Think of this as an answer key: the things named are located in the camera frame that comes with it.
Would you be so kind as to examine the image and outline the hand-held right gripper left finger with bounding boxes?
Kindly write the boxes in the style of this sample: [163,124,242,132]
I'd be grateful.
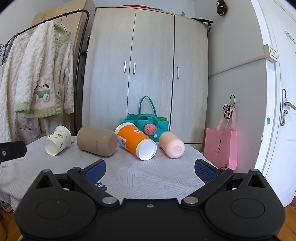
[35,159,120,208]

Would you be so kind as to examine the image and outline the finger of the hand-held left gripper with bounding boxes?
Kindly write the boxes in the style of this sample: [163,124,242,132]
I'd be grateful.
[0,140,27,163]

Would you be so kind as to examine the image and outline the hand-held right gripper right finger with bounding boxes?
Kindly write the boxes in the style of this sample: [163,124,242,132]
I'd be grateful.
[181,159,269,207]

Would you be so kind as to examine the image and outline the brown cup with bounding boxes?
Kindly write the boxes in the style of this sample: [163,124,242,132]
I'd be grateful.
[77,126,118,157]

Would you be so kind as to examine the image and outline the pink cup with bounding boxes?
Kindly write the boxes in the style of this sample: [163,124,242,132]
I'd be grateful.
[159,132,185,159]

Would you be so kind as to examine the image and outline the white paper cup green print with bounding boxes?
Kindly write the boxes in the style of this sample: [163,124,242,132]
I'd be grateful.
[44,125,72,156]

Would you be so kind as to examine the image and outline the orange paper cup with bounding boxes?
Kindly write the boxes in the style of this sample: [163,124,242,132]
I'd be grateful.
[115,123,157,161]

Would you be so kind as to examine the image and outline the pink paper bag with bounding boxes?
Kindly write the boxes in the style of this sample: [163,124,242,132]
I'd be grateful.
[202,105,238,171]

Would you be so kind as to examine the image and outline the white garment purple print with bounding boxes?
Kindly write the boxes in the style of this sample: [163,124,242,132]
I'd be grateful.
[17,113,50,145]

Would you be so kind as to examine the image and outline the grey patterned tablecloth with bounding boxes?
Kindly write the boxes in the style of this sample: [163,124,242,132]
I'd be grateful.
[0,136,219,209]

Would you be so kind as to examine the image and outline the shoe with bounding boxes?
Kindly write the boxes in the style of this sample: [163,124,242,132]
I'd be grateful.
[0,200,12,213]

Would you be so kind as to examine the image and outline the teal felt tote bag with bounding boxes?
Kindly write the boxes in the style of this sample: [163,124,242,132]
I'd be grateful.
[123,95,168,143]

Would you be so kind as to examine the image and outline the plain white fluffy robe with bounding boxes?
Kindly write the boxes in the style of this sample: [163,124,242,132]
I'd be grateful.
[0,35,30,144]

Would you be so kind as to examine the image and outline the black clothes rack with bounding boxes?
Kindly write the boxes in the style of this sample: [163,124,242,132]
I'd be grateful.
[0,9,90,137]

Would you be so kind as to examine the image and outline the white door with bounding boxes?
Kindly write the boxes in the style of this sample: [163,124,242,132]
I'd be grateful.
[251,0,296,207]

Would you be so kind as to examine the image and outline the white fluffy robe green trim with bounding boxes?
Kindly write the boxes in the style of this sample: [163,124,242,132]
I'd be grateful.
[14,20,74,120]

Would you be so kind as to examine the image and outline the grey wooden wardrobe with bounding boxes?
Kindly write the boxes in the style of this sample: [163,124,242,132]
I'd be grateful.
[82,6,210,145]

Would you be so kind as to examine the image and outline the black item on wardrobe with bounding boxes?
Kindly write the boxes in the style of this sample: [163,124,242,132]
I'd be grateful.
[181,11,213,32]

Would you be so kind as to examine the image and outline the metal door hook rack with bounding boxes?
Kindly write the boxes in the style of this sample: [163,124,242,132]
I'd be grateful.
[285,30,296,44]

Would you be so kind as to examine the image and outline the brown plush toy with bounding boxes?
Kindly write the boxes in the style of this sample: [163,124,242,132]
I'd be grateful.
[216,0,228,16]

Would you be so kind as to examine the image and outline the black hair ties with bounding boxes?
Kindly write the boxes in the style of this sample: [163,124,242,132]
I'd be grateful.
[223,95,236,121]

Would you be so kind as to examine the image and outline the silver door handle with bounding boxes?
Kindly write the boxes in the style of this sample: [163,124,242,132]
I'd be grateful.
[280,89,296,127]

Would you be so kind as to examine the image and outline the beige light switch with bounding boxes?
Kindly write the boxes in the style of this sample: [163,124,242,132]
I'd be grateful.
[264,44,278,63]

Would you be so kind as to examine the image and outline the wire clothes hanger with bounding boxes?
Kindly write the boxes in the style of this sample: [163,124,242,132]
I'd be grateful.
[54,13,70,33]

